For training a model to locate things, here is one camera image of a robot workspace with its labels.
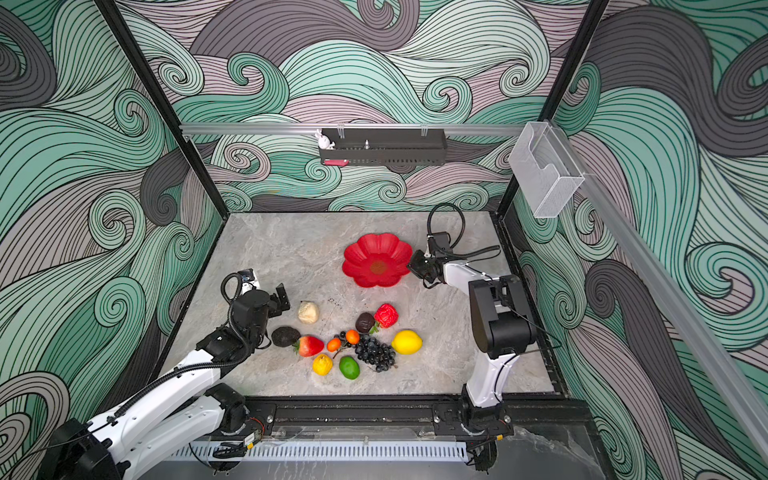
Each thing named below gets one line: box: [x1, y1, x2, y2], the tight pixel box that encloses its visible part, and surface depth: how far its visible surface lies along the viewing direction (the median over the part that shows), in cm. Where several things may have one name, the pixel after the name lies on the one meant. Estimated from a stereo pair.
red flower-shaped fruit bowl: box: [342, 233, 413, 288], surface depth 108 cm
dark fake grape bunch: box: [355, 335, 397, 373], surface depth 83 cm
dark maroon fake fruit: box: [355, 312, 375, 333], surface depth 87 cm
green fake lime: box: [339, 356, 361, 380], surface depth 81 cm
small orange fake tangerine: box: [327, 337, 342, 352], surface depth 85 cm
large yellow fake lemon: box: [391, 330, 423, 355], surface depth 85 cm
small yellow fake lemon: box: [312, 354, 333, 376], surface depth 80 cm
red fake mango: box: [292, 336, 325, 357], surface depth 84 cm
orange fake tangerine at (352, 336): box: [346, 329, 360, 345], surface depth 83 cm
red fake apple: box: [373, 303, 399, 329], surface depth 88 cm
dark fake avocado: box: [271, 326, 301, 347], surface depth 85 cm
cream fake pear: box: [298, 300, 319, 324], surface depth 89 cm
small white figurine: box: [315, 128, 335, 150], surface depth 87 cm
